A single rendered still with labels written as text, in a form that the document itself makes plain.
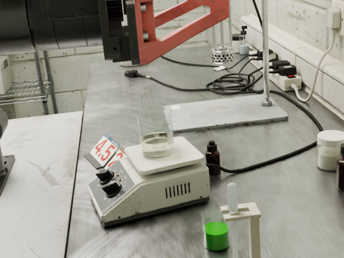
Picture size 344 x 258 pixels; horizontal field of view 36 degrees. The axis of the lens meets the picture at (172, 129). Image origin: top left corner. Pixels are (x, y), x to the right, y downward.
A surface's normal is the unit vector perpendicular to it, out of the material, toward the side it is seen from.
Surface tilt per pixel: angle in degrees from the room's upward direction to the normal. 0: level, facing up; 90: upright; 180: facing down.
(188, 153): 0
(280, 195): 0
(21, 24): 93
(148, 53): 90
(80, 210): 0
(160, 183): 90
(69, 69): 90
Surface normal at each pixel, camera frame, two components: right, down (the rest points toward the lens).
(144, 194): 0.33, 0.31
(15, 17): 0.11, 0.18
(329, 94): -0.99, 0.12
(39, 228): -0.08, -0.93
